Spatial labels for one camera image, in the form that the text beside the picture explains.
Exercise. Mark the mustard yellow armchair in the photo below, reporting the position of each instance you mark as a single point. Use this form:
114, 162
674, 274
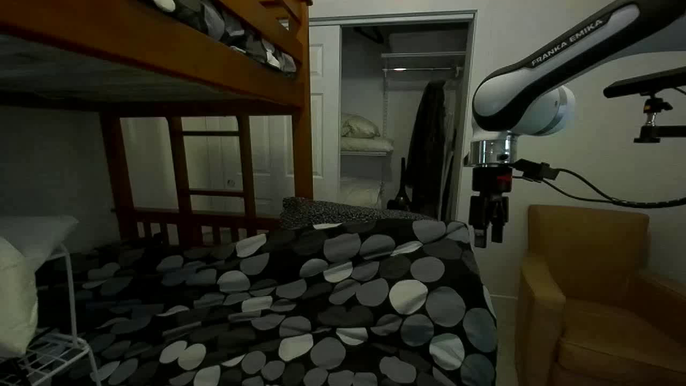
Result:
601, 323

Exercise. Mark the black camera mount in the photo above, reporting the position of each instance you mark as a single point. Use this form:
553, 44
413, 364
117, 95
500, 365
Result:
653, 132

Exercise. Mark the wooden bunk bed frame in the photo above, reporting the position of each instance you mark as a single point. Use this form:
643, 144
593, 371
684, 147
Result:
142, 36

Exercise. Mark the black duvet with grey dots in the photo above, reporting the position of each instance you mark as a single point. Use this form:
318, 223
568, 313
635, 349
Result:
322, 302

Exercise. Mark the white closet door frame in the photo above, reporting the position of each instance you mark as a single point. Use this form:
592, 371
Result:
398, 17

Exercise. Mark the dotted bunk bedding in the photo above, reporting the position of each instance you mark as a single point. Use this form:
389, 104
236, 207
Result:
237, 33

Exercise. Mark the black speckled bed sheet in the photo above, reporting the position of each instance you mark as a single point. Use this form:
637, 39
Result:
334, 213

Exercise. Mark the dark hanging garment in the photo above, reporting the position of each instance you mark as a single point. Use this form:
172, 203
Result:
428, 151

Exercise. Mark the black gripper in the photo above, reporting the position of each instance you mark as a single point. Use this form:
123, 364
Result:
493, 204

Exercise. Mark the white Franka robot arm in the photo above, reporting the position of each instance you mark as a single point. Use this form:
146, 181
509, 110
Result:
542, 72

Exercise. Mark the white closet shelf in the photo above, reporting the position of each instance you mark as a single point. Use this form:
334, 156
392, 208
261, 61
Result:
421, 58

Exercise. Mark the wooden bed ladder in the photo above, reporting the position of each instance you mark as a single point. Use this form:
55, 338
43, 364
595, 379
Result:
180, 178

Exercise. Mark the white panelled door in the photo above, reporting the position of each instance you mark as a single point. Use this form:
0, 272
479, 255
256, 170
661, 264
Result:
214, 162

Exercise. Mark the folded white closet bedding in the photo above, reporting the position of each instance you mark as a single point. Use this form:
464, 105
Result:
358, 130

